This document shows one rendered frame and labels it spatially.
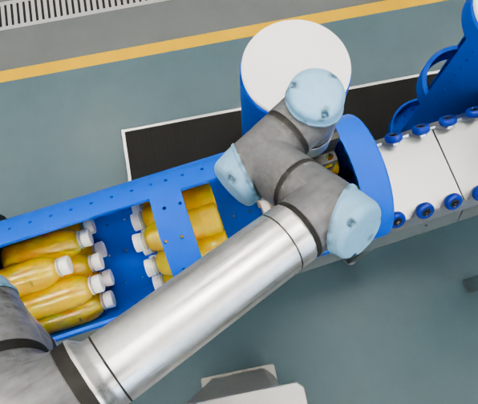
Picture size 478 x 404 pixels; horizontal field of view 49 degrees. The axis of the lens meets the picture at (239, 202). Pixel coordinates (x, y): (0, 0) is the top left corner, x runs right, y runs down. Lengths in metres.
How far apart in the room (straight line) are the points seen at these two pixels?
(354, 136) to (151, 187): 0.43
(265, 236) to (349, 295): 1.73
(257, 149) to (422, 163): 0.84
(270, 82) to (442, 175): 0.50
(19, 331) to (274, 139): 0.36
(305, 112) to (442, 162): 0.84
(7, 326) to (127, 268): 0.76
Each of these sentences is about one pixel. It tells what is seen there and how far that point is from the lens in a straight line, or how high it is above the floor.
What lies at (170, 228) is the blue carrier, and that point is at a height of 1.23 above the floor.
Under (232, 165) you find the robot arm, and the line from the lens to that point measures 0.65.
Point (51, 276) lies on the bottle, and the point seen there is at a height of 1.16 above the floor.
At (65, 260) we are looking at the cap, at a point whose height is 1.16.
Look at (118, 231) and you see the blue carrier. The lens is 1.31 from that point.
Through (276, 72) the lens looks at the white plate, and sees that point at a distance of 1.36.
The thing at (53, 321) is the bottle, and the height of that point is 1.07.
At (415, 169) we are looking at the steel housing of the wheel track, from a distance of 1.43.
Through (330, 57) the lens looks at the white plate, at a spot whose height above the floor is 1.04.
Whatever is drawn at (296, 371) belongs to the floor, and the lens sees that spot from 2.23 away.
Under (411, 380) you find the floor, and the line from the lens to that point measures 2.32.
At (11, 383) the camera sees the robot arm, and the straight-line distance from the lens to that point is 0.52.
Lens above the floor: 2.22
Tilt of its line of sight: 75 degrees down
